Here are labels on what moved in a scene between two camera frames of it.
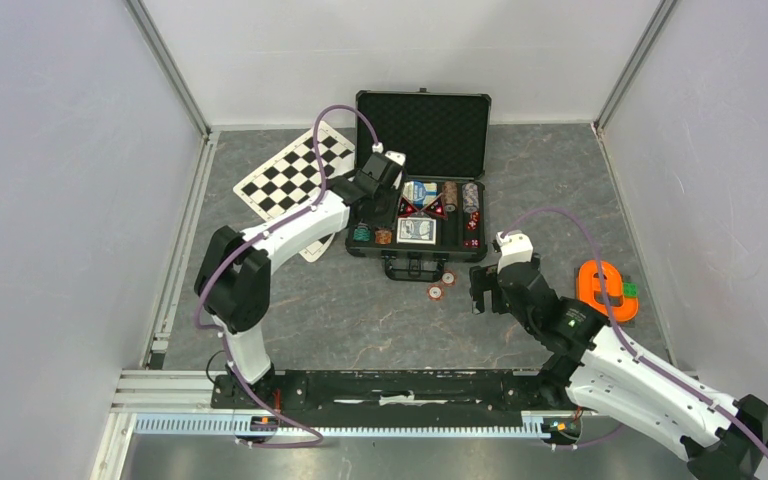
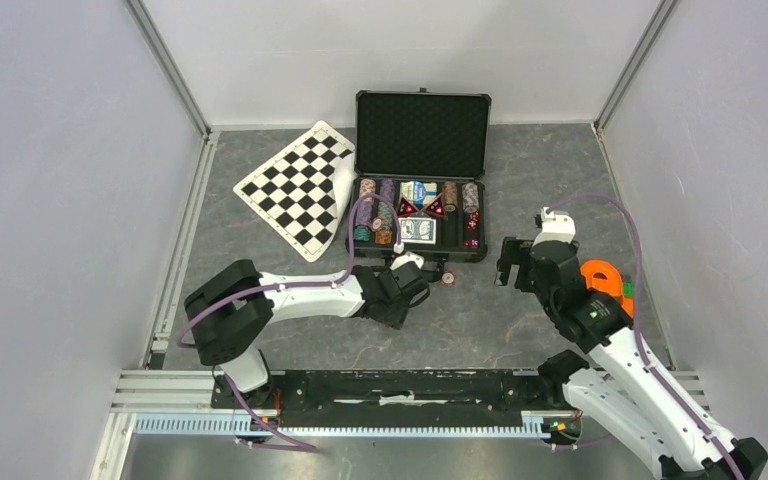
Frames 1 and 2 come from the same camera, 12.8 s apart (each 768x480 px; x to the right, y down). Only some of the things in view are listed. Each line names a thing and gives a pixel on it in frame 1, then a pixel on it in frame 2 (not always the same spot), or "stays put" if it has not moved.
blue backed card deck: x=416 y=230 stays put
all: x=405 y=208 stays put
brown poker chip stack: x=450 y=198 stays put
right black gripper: x=482 y=279 → x=514 y=251
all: x=436 y=207 stays put
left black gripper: x=394 y=196 → x=396 y=318
